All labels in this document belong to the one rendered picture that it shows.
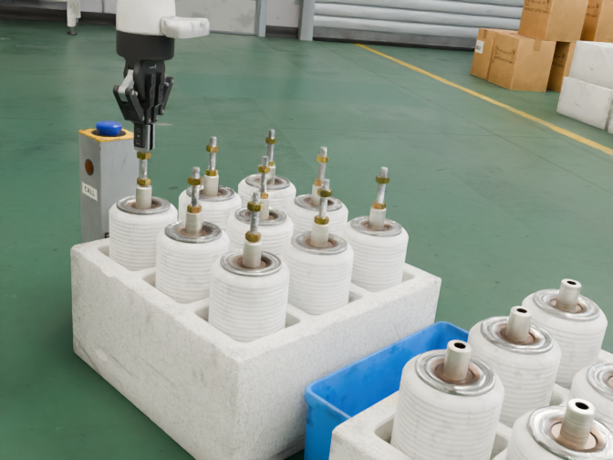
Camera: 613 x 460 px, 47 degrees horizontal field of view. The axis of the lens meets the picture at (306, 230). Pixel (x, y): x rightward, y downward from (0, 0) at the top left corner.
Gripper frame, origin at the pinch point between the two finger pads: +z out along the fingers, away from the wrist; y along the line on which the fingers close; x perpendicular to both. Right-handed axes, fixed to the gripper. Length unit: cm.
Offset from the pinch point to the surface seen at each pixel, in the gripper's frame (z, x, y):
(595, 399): 10, 59, 25
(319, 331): 17.6, 30.0, 10.9
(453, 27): 18, 0, -550
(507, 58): 19, 48, -361
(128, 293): 18.4, 3.8, 10.9
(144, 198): 8.7, 0.7, 0.9
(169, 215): 10.6, 4.5, 0.8
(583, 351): 13, 60, 10
